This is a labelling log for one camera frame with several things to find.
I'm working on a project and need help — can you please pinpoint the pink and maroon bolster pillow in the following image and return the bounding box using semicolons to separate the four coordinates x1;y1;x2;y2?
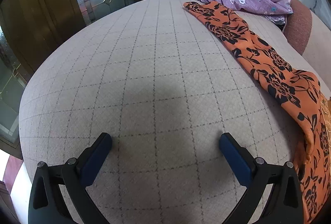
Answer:
283;0;331;77

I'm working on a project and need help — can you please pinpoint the orange black floral cloth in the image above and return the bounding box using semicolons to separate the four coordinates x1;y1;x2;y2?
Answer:
183;1;330;223

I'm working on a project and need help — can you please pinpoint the wooden glass panel door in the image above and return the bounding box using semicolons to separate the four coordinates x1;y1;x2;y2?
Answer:
1;0;159;175

